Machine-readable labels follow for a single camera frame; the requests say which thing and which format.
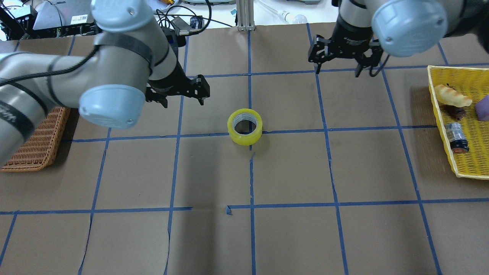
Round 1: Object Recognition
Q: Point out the brown wicker basket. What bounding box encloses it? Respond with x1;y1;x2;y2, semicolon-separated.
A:
1;107;71;172

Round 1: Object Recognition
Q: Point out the purple foam cube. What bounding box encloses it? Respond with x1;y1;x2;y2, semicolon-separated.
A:
475;95;489;121

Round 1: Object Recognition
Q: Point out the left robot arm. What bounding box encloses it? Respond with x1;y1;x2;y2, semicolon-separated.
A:
0;0;210;165

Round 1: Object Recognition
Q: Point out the toy croissant bread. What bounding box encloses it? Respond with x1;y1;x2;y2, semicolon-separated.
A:
434;85;472;108

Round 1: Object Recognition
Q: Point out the small brown toy piece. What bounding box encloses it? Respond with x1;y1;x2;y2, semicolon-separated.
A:
443;105;466;121

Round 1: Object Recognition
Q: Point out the light bulb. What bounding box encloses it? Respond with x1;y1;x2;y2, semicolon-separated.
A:
257;0;308;24

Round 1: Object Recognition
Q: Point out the yellow plastic basket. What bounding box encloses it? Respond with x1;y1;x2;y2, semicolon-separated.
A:
427;65;489;180

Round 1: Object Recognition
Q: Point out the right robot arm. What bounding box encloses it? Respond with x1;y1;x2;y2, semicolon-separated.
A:
308;0;489;77

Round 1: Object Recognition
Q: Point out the yellow tape roll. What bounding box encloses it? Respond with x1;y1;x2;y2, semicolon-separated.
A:
227;108;263;146

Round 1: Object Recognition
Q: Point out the small dark glass bottle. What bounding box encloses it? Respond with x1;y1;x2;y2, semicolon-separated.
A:
445;122;470;154

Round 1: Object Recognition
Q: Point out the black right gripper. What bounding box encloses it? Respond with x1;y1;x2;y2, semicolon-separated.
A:
308;17;384;78

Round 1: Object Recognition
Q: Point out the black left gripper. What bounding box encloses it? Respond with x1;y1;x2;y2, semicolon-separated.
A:
145;61;210;108

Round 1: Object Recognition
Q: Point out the aluminium frame post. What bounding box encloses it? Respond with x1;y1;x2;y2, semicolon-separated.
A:
236;0;256;31

